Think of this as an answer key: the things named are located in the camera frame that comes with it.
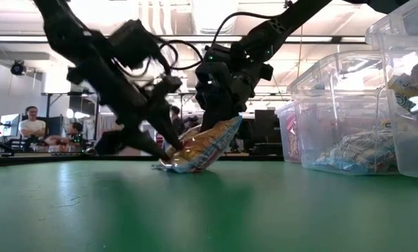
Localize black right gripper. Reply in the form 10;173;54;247
193;62;275;134

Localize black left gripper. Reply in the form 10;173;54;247
66;57;186;163

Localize blue ramen noodle pack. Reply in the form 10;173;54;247
152;115;244;175

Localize person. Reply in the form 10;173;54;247
63;121;87;146
18;106;48;140
169;104;187;139

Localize black background cabinet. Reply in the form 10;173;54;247
243;109;283;157

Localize white curtain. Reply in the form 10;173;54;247
96;113;125;134

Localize clear plastic bin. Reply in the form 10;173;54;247
274;100;303;165
287;50;400;176
364;0;418;181

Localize red ramen noodle pack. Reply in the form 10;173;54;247
285;111;302;162

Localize black background monitor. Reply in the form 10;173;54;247
46;115;64;137

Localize black background station frame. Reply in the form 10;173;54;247
166;91;202;109

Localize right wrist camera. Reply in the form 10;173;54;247
203;43;232;66

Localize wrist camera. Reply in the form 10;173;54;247
203;43;232;66
109;19;162;70

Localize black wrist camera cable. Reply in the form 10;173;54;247
113;38;205;80
210;10;283;48

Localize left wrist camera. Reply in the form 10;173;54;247
109;19;162;70

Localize silver ceiling duct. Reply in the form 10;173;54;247
190;0;239;36

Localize black metal table frame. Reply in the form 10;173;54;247
0;152;286;168

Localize black round camera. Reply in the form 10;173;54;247
10;59;27;76

